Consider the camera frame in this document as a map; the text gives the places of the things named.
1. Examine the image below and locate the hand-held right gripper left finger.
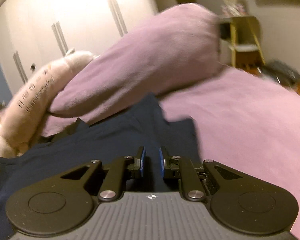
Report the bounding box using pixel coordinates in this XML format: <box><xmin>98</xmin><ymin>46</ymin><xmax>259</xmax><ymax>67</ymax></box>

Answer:
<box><xmin>61</xmin><ymin>146</ymin><xmax>147</xmax><ymax>202</ymax></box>

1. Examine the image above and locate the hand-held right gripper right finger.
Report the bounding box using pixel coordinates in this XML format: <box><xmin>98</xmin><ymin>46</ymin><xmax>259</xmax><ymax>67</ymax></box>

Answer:
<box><xmin>159</xmin><ymin>146</ymin><xmax>241</xmax><ymax>202</ymax></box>

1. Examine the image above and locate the navy zip jacket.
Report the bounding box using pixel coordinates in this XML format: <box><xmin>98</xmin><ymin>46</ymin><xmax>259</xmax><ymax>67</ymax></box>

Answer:
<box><xmin>0</xmin><ymin>92</ymin><xmax>203</xmax><ymax>240</ymax></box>

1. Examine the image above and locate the purple fleece blanket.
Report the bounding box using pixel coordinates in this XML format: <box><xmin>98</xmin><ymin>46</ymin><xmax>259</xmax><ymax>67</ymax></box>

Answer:
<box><xmin>159</xmin><ymin>66</ymin><xmax>300</xmax><ymax>240</ymax></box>

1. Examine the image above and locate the pink pillow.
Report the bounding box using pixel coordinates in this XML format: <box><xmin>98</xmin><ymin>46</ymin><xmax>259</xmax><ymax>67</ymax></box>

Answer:
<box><xmin>43</xmin><ymin>3</ymin><xmax>231</xmax><ymax>136</ymax></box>

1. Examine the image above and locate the small black box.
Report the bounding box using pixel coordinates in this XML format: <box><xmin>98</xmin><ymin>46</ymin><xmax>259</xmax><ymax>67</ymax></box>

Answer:
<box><xmin>218</xmin><ymin>21</ymin><xmax>232</xmax><ymax>41</ymax></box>

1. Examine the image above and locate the yellow side stool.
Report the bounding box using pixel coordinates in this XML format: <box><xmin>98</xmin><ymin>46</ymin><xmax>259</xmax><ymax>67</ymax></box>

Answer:
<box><xmin>219</xmin><ymin>16</ymin><xmax>266</xmax><ymax>68</ymax></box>

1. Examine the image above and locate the dark bag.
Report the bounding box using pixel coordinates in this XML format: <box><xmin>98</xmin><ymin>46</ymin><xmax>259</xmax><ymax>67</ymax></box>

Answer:
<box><xmin>261</xmin><ymin>59</ymin><xmax>300</xmax><ymax>86</ymax></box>

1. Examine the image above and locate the white wardrobe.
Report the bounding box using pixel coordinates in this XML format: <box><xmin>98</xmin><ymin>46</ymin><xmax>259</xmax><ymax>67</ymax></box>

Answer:
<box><xmin>0</xmin><ymin>0</ymin><xmax>167</xmax><ymax>107</ymax></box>

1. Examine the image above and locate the wrapped flower bouquet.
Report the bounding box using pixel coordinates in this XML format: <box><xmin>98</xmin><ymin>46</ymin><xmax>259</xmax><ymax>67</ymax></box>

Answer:
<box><xmin>216</xmin><ymin>0</ymin><xmax>248</xmax><ymax>17</ymax></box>

